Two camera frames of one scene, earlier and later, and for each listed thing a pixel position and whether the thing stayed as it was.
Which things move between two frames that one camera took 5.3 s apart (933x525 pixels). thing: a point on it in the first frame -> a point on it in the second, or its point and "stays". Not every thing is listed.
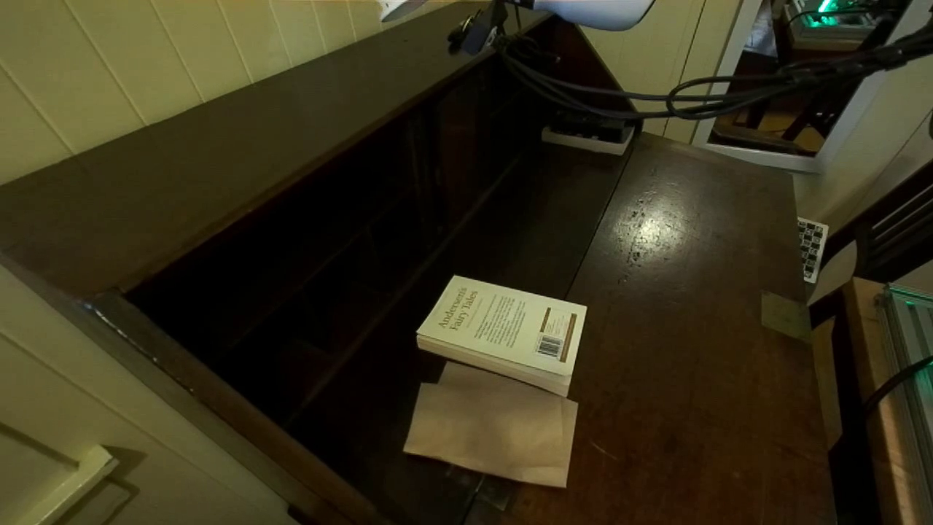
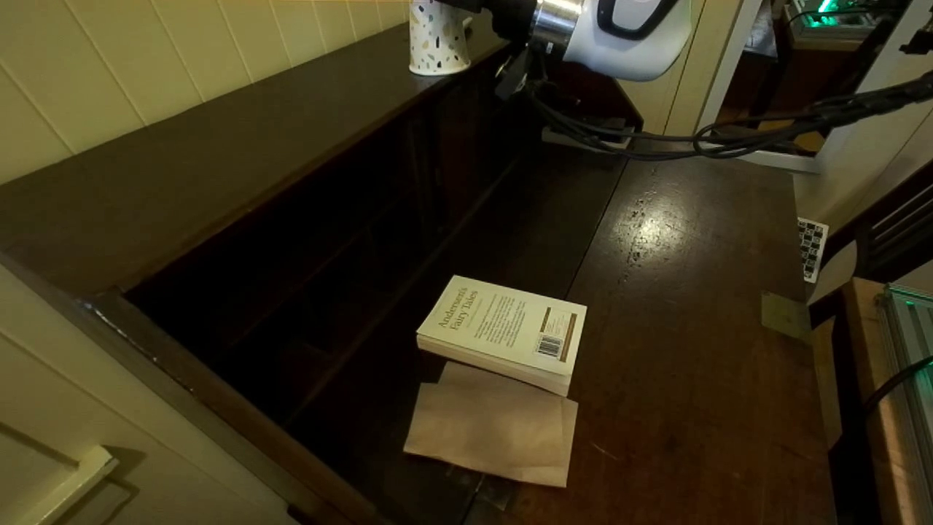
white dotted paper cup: [391, 9] -> [436, 39]
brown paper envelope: [492, 424] stays
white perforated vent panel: [811, 246] stays
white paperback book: [515, 334] stays
